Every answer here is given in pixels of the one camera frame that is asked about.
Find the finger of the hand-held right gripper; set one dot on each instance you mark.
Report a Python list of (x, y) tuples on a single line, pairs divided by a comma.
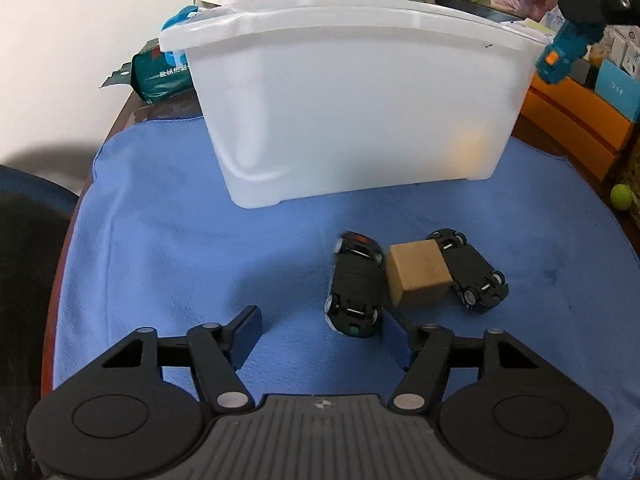
[(590, 7)]

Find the white plastic container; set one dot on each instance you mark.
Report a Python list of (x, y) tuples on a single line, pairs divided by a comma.
[(350, 100)]

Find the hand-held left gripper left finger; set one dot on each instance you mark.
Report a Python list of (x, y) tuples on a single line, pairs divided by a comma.
[(247, 332)]

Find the orange box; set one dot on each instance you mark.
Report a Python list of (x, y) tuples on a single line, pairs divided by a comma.
[(570, 115)]

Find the green snack packet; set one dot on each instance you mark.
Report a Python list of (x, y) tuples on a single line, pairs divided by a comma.
[(160, 72)]

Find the small blue cardboard box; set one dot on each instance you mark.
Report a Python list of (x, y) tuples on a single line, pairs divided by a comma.
[(617, 90)]

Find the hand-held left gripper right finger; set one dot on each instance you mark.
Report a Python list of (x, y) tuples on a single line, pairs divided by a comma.
[(397, 342)]

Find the wooden block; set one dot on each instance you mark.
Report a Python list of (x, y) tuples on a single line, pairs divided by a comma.
[(417, 272)]

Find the green ball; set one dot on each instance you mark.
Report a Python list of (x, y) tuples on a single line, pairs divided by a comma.
[(621, 197)]

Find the upside-down black toy car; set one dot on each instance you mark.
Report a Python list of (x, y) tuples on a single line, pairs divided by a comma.
[(355, 285)]

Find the blue orange toy robot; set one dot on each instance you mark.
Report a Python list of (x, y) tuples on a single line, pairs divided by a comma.
[(562, 55)]

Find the blue cloth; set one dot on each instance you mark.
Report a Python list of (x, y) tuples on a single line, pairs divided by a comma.
[(175, 240)]

